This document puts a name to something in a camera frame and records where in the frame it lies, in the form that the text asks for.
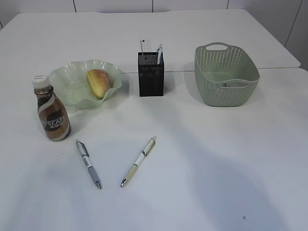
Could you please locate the cream grip ballpoint pen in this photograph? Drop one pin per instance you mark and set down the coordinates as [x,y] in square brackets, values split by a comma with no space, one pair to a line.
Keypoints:
[143,154]

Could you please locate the blue grip ballpoint pen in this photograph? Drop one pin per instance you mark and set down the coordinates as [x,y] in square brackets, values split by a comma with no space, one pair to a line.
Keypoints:
[159,54]

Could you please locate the sugared bread roll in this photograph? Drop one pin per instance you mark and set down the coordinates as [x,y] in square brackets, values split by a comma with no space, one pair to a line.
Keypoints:
[99,82]

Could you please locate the clear plastic ruler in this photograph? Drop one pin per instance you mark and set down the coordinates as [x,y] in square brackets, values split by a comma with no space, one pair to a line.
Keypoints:
[145,46]

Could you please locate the grey grip ballpoint pen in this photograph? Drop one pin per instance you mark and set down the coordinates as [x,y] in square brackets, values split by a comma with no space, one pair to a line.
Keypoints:
[86,159]

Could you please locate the brown Nescafe coffee bottle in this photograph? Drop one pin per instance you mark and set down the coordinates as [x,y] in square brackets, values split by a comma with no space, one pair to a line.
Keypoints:
[51,112]

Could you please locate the black mesh pen holder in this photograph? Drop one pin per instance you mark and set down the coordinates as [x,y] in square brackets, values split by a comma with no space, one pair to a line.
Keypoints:
[151,74]

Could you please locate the green woven plastic basket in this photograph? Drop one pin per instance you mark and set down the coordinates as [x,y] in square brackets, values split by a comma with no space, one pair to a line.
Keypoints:
[217,63]

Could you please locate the green wavy glass plate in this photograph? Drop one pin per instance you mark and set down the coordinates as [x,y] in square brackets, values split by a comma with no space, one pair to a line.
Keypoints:
[71,86]

